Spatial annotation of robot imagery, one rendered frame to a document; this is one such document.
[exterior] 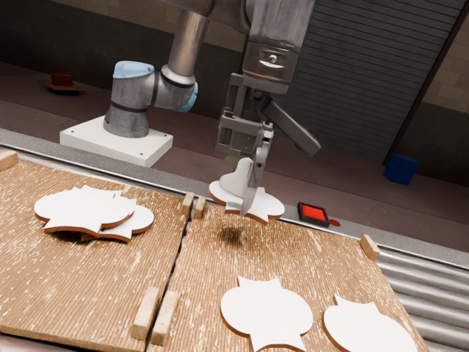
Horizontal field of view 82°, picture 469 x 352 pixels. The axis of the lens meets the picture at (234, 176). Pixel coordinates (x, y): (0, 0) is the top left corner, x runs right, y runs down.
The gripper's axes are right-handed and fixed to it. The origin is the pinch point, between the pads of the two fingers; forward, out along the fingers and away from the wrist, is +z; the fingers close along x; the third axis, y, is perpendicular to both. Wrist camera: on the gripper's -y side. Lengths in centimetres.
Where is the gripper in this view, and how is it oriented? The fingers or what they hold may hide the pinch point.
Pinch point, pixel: (246, 197)
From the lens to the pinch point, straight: 48.5
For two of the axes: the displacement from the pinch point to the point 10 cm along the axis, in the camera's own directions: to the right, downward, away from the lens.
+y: -9.7, -2.2, -0.5
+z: -2.2, 8.9, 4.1
